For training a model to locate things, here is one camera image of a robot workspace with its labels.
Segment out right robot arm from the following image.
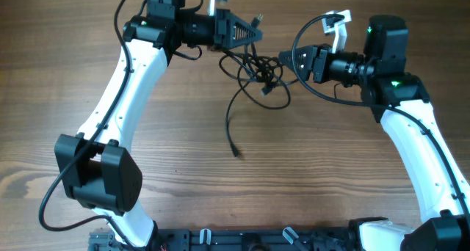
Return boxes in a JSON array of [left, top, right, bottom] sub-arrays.
[[278, 10, 469, 250]]

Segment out black USB-A cable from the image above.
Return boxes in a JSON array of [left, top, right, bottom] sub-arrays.
[[218, 14, 299, 111]]

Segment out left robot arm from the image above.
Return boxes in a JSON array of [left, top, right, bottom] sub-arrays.
[[54, 0, 262, 250]]

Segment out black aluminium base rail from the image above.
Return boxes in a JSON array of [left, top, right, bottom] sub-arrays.
[[87, 227, 353, 251]]

